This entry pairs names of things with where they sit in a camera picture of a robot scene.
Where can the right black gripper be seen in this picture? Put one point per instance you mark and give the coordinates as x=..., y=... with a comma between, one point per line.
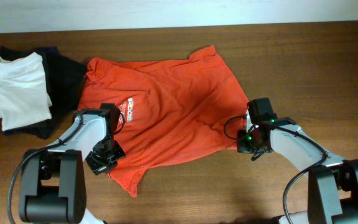
x=245, y=145

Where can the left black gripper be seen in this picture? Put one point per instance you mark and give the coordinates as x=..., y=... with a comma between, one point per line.
x=105, y=160

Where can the black folded garment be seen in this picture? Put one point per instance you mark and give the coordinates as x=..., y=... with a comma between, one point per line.
x=63, y=77

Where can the white folded t-shirt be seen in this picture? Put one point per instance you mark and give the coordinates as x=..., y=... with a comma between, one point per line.
x=23, y=92

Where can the orange t-shirt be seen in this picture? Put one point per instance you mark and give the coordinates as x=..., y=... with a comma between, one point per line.
x=173, y=111

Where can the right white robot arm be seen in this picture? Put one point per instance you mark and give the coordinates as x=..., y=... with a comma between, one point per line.
x=332, y=179

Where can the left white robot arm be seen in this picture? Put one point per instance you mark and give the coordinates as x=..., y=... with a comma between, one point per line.
x=53, y=188

